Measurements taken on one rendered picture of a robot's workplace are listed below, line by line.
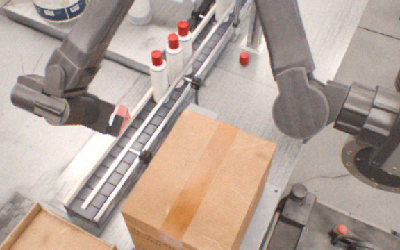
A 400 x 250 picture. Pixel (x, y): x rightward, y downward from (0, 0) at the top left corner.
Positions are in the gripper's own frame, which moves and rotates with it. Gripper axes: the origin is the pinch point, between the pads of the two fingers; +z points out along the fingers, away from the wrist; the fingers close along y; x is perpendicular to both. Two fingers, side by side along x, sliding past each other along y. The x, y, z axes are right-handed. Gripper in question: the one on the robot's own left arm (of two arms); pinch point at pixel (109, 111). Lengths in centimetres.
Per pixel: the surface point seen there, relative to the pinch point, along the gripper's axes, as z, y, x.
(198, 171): 2.9, -23.5, 5.6
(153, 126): 33.9, 1.9, 5.0
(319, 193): 134, -57, 23
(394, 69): 201, -77, -58
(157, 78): 29.3, 3.8, -9.4
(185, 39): 36.0, 1.7, -23.5
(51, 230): 11.9, 12.2, 38.8
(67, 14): 49, 54, -20
